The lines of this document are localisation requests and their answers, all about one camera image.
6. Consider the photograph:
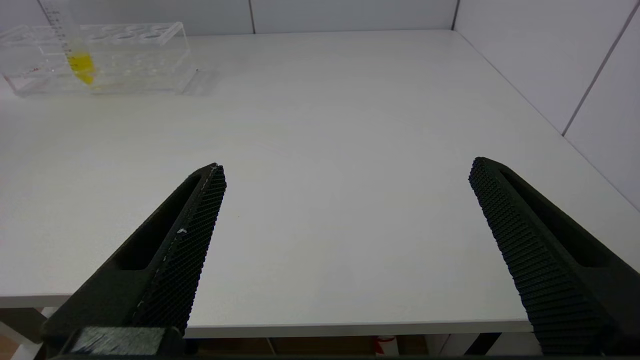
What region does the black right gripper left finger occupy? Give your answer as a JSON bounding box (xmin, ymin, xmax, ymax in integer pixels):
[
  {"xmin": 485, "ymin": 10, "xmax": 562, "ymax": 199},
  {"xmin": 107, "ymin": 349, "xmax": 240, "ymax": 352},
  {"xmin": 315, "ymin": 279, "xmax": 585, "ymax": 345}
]
[{"xmin": 42, "ymin": 162, "xmax": 228, "ymax": 347}]

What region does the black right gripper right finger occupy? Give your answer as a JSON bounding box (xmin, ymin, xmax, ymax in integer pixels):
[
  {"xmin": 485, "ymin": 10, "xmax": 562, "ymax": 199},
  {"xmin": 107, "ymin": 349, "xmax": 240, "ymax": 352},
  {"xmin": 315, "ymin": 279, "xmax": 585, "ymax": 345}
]
[{"xmin": 468, "ymin": 157, "xmax": 640, "ymax": 357}]

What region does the clear plastic test tube rack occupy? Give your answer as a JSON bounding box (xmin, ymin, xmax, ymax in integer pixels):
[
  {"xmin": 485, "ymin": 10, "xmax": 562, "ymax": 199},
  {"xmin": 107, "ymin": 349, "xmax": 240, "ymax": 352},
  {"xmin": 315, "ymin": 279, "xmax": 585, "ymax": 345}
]
[{"xmin": 0, "ymin": 21, "xmax": 197, "ymax": 97}]

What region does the test tube with yellow pigment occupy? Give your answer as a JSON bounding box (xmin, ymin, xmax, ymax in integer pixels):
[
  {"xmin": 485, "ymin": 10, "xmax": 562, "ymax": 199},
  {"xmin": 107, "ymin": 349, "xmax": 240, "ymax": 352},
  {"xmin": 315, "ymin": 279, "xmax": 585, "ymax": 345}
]
[{"xmin": 40, "ymin": 0, "xmax": 97, "ymax": 86}]

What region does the red white object under table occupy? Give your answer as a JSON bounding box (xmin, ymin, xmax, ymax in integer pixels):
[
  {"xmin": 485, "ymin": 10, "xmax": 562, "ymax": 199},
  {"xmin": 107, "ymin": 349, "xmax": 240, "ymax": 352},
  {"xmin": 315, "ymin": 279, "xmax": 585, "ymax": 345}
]
[{"xmin": 372, "ymin": 335, "xmax": 399, "ymax": 357}]

